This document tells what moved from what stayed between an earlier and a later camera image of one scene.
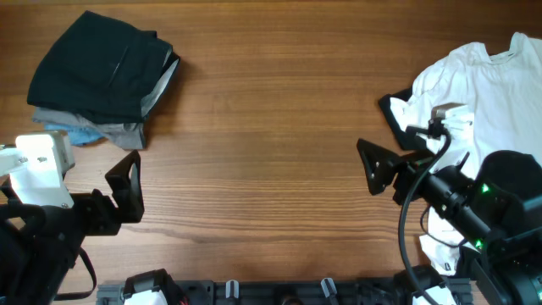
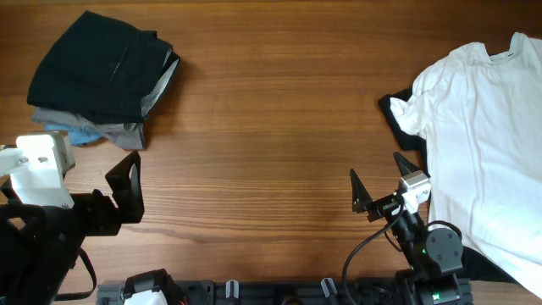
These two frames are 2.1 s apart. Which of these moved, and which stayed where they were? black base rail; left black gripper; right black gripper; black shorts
Moved: right black gripper
Stayed: black shorts; left black gripper; black base rail
